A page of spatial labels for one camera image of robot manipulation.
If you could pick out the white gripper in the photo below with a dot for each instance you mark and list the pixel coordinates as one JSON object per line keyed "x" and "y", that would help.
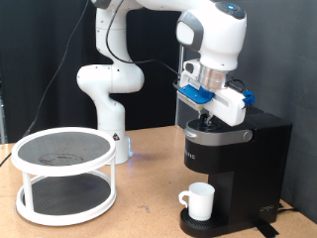
{"x": 228, "y": 105}

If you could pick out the black Keurig coffee machine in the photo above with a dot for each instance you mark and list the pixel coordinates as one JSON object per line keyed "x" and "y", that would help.
{"x": 247, "y": 165}

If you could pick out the white mug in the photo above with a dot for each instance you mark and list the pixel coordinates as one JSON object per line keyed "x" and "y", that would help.
{"x": 199, "y": 201}

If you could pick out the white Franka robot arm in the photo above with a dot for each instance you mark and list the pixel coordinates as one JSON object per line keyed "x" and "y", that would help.
{"x": 109, "y": 79}

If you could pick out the silver vertical pole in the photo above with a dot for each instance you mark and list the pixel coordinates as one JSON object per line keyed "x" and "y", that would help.
{"x": 180, "y": 112}

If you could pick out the dark grey partition panel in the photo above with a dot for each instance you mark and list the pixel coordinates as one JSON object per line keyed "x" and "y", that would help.
{"x": 290, "y": 49}

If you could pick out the black tape strip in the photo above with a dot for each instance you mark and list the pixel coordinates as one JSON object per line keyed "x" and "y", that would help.
{"x": 267, "y": 229}

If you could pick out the white two-tier turntable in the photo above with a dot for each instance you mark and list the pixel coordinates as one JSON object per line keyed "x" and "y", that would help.
{"x": 66, "y": 195}

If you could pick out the black backdrop curtain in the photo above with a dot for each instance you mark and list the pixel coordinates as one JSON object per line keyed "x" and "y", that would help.
{"x": 13, "y": 49}

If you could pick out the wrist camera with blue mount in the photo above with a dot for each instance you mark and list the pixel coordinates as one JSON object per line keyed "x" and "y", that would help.
{"x": 193, "y": 95}

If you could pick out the grey metal post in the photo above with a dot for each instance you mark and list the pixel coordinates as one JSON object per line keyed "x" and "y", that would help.
{"x": 2, "y": 125}

